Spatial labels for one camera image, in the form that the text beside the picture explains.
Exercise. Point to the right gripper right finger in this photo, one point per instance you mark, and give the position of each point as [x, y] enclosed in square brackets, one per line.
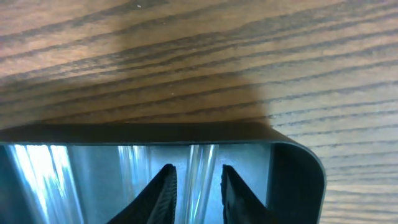
[239, 202]

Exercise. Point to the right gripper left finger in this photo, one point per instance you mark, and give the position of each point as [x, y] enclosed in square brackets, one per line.
[155, 199]

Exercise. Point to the clear test tube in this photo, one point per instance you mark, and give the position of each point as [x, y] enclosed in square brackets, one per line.
[199, 183]

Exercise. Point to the black tray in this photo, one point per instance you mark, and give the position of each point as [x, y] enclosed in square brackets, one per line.
[155, 133]

